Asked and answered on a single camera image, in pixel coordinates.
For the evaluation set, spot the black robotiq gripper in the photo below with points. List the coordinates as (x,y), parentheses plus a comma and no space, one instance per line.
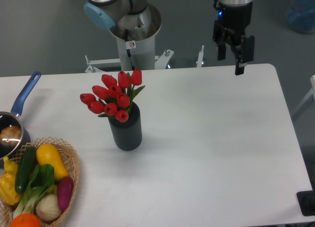
(232,22)

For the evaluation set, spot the red tulip bouquet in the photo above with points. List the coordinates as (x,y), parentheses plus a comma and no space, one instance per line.
(115,98)

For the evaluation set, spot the dark grey ribbed vase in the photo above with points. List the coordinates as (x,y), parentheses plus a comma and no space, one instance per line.
(128,135)

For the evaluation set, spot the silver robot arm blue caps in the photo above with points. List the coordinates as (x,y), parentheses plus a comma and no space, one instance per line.
(135,24)

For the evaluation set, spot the blue plastic bag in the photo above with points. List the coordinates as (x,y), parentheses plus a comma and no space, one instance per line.
(300,16)

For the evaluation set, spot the black device at table edge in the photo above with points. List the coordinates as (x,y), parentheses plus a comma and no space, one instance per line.
(306,200)

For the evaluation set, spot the yellow squash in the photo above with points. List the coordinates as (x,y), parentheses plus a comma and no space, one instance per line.
(48,154)

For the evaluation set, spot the purple eggplant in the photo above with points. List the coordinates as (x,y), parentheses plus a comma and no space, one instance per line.
(64,192)

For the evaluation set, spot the green bok choy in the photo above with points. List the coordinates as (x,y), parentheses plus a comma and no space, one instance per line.
(40,182)

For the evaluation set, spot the green cucumber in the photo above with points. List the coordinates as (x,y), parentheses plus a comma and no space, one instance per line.
(24,169)

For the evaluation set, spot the brown bun in pan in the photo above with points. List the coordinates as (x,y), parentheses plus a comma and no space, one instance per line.
(10,136)

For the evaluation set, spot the white garlic bulb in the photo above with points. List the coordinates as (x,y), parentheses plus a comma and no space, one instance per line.
(47,209)

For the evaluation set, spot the yellow bell pepper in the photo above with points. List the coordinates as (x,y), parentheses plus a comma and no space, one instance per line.
(7,183)

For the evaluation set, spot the orange fruit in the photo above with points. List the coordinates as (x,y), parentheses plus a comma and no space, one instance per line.
(25,220)

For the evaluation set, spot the woven wicker basket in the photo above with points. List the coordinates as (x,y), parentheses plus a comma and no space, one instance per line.
(71,161)

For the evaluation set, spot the white furniture frame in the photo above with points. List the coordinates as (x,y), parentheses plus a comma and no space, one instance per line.
(305,102)

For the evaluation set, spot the blue handled saucepan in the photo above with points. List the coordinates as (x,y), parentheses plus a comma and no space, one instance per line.
(12,118)

